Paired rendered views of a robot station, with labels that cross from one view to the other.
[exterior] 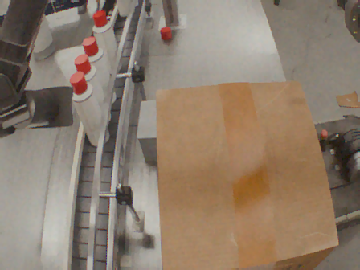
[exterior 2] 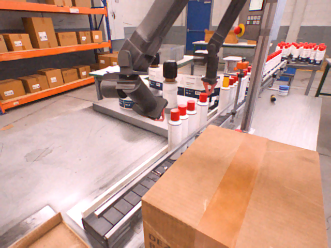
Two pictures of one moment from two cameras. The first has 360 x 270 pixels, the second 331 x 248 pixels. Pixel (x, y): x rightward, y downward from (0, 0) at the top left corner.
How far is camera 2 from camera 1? 0.22 m
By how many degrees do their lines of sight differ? 33
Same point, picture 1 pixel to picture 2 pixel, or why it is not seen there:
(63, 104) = (159, 106)
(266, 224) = (237, 211)
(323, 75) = not seen: outside the picture
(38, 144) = (140, 146)
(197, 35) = not seen: hidden behind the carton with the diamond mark
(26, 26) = (152, 30)
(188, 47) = not seen: hidden behind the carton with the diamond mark
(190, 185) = (199, 162)
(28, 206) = (108, 169)
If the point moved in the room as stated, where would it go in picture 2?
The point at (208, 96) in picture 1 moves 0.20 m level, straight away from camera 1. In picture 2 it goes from (236, 135) to (256, 108)
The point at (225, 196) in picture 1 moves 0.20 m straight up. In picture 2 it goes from (216, 176) to (234, 60)
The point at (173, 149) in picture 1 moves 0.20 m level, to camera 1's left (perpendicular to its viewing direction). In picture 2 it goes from (201, 145) to (128, 126)
